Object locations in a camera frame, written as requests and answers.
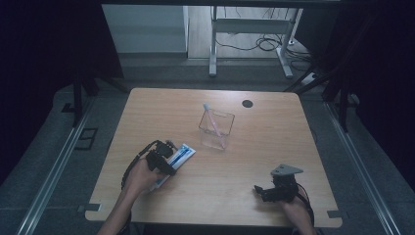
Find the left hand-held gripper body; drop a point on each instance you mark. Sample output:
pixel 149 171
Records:
pixel 160 151

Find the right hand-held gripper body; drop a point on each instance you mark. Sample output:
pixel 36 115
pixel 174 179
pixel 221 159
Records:
pixel 285 189

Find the white blue toothpaste tube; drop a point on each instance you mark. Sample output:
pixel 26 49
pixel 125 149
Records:
pixel 186 152

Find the clear plastic container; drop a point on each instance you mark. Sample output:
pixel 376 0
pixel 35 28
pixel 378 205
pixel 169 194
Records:
pixel 216 132

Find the person's right hand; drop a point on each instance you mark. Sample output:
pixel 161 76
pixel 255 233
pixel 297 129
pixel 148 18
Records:
pixel 297 210

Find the person's left hand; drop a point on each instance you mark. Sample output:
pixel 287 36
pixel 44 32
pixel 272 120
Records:
pixel 140 179

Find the grey tape piece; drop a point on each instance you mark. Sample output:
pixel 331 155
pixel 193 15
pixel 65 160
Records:
pixel 89 208
pixel 336 214

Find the black round table grommet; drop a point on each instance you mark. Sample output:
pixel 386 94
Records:
pixel 247 103

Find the black metal stand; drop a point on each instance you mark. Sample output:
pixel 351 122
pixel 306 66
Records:
pixel 342 107
pixel 78 98

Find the white power strip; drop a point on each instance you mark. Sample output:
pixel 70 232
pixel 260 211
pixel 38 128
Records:
pixel 310 77

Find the dark curtain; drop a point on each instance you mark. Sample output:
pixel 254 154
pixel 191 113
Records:
pixel 39 65
pixel 381 81

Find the silver floor rail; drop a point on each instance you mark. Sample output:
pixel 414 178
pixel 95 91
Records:
pixel 355 163
pixel 52 176

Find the white desk frame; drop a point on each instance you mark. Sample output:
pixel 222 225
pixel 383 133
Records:
pixel 251 26

